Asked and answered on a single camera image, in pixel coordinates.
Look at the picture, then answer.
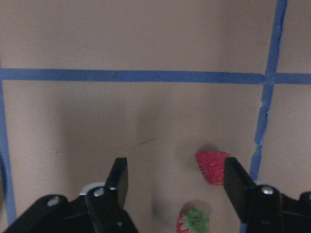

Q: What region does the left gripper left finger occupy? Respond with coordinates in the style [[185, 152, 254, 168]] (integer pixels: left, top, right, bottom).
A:
[[85, 157, 138, 233]]

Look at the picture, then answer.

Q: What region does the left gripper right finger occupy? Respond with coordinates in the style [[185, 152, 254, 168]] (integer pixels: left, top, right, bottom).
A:
[[224, 157, 284, 233]]

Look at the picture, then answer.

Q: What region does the red strawberry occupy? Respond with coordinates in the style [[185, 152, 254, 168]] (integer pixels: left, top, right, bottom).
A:
[[176, 209, 210, 233], [195, 151, 231, 186]]

